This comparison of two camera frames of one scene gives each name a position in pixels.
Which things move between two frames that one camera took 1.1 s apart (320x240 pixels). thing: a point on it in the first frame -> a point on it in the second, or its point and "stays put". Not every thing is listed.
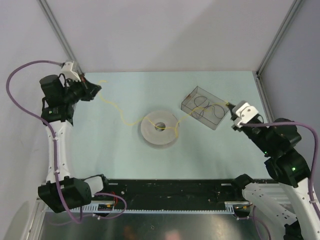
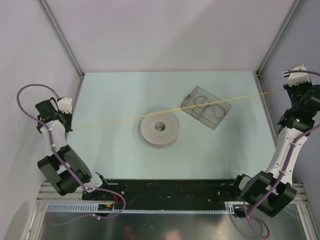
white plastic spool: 149,132 stays put
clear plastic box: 205,108 stays put
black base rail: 169,194 stays put
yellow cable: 175,127 -> 183,110
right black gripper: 230,106 -> 291,89
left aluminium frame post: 60,32 stays put
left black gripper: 89,89 -> 69,117
